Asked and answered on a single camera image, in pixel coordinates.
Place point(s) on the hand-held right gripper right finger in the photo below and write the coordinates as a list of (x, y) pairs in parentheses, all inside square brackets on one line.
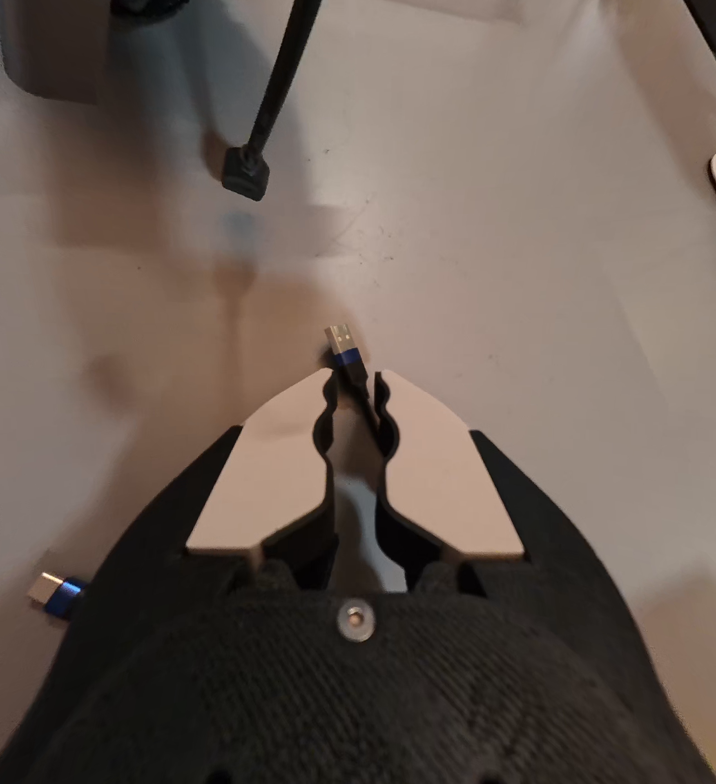
[(449, 490)]

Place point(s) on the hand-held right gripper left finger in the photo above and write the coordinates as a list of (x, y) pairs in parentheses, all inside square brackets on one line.
[(266, 484)]

